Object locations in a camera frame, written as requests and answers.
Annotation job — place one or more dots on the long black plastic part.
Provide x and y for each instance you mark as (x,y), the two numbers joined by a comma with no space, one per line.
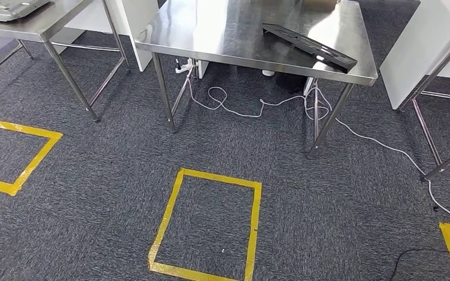
(347,62)

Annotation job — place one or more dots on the white power strip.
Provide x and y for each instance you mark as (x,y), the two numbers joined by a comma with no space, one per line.
(182,70)

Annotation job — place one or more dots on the black floor box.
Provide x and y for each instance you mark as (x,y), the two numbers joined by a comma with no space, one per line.
(289,81)

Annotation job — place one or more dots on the white panel board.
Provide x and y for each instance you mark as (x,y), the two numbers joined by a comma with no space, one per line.
(132,35)
(415,46)

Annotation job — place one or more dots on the grey metal tray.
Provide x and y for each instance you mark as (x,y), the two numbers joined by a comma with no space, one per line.
(7,9)

